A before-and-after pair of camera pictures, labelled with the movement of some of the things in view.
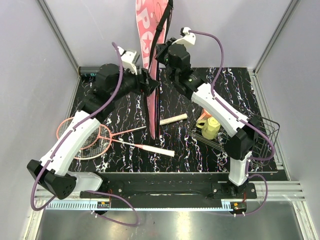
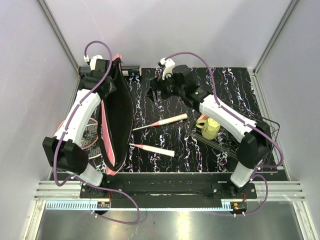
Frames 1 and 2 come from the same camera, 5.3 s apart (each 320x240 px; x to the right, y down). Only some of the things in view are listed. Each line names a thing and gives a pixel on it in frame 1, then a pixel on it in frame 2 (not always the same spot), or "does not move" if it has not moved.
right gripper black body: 162,55 to 167,87
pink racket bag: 151,16 to 115,124
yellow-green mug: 210,128 does not move
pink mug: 206,115 does not move
